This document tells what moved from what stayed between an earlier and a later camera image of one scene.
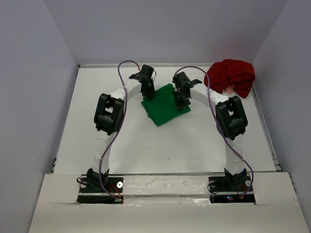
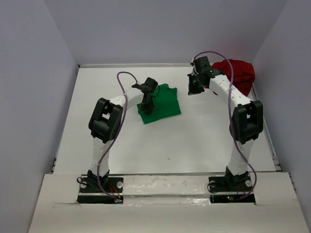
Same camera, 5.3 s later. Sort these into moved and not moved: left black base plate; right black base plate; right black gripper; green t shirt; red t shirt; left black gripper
Moved: right black gripper; green t shirt; left black gripper
Not moved: left black base plate; red t shirt; right black base plate
